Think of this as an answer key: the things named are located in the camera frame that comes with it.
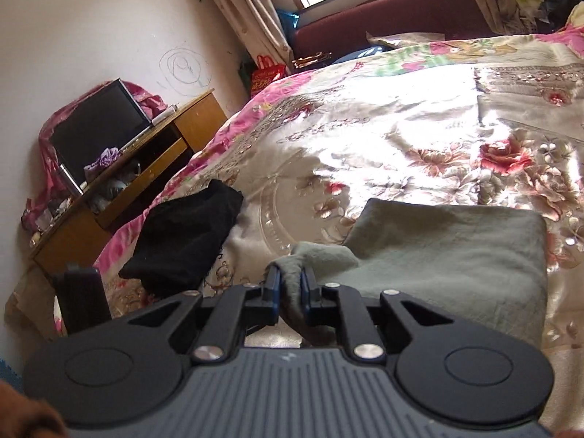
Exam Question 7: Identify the black pants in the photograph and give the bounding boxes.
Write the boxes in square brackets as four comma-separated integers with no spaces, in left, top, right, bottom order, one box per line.
[119,179,245,298]

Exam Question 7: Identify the pale floral cloth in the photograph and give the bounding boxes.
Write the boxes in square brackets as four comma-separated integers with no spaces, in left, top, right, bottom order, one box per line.
[512,0,549,34]

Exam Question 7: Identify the wooden desk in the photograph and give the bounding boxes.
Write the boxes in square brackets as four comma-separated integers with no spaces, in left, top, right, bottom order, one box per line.
[28,89,230,277]

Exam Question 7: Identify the white remote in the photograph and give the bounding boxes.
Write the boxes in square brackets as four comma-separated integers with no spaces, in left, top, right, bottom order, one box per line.
[151,104,180,127]

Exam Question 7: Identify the blue plastic bag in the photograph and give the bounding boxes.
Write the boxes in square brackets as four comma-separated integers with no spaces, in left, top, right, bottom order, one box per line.
[275,8,301,34]

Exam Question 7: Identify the dark clothes pile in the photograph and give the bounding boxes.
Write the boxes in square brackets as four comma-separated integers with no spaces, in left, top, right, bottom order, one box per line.
[538,0,579,34]

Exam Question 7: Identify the maroon padded headboard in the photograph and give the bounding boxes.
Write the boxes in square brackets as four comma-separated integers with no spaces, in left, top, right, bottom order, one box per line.
[291,0,499,61]

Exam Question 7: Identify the pink floral cloth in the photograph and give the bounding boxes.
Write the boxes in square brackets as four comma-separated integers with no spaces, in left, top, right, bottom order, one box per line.
[22,80,169,233]

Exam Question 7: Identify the brown gold-trimmed bag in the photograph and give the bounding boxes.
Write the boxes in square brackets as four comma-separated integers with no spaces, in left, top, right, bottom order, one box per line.
[292,52,332,72]

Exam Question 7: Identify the red bag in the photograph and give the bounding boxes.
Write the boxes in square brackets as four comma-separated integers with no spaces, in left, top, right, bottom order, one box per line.
[250,54,288,98]

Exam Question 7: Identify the purple cloth flower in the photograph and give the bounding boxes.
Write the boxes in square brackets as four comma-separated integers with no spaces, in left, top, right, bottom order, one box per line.
[83,147,123,182]

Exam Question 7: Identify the black flat screen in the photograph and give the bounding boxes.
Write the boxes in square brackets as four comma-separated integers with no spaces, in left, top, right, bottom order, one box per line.
[49,78,152,193]

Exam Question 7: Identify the blue patterned cloth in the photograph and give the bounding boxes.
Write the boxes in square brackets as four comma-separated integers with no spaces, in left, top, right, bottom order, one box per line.
[332,46,394,65]

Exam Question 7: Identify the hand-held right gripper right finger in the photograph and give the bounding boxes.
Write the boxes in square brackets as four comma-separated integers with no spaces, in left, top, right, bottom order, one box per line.
[300,268,458,361]

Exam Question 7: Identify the floral pillow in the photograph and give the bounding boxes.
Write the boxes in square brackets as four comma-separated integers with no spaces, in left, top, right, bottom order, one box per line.
[366,30,446,52]

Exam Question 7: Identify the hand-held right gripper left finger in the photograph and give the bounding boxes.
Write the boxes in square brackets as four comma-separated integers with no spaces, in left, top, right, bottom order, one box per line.
[128,265,281,362]

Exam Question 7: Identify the floral satin bedspread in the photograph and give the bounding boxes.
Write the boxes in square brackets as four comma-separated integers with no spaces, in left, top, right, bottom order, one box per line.
[9,25,584,430]

